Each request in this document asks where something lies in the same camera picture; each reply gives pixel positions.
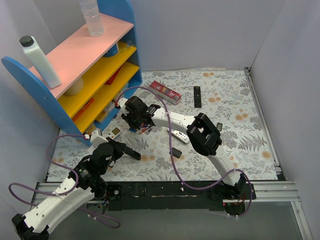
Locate pile of small batteries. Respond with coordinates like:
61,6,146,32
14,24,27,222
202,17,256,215
129,123,153,135

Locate black battery cover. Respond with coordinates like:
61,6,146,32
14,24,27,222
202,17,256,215
171,147,182,159

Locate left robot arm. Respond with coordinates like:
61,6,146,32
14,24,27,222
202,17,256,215
11,135,141,240

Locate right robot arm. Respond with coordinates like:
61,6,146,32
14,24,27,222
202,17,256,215
115,96,248,199

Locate small white display remote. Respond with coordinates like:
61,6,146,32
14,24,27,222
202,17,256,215
108,126,123,139

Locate white ac remote lower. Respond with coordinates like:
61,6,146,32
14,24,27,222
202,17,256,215
171,130,190,144

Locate black tv remote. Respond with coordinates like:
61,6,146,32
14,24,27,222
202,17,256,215
193,86,202,108

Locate slim white remote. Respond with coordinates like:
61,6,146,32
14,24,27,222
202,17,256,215
216,122,223,132

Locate white packets on shelf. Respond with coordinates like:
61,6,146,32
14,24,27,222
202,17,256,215
96,92,121,123

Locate red toothpaste box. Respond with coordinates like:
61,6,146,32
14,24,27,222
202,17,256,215
148,81,182,105

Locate orange box on shelf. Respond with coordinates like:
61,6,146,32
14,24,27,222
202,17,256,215
72,97,95,122

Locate blue pink yellow shelf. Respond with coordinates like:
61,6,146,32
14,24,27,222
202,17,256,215
1,0,142,135

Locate beige cylinder on shelf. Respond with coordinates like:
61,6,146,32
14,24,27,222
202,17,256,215
64,77,84,96

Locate blue white can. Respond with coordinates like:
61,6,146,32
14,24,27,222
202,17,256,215
103,43,119,58

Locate floral table mat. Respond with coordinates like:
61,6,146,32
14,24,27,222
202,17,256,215
46,69,280,182

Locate clear plastic water bottle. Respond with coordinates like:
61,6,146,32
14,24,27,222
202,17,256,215
78,0,104,37

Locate white bottle black cap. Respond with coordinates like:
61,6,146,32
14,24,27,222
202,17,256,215
19,35,62,89

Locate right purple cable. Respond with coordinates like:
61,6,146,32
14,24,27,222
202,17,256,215
116,86,255,218

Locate purple cable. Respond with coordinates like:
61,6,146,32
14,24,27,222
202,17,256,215
8,133,122,229
116,86,255,218

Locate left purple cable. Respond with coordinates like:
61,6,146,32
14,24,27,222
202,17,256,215
8,133,122,229

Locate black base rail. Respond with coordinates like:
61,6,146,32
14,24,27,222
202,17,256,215
88,181,257,216

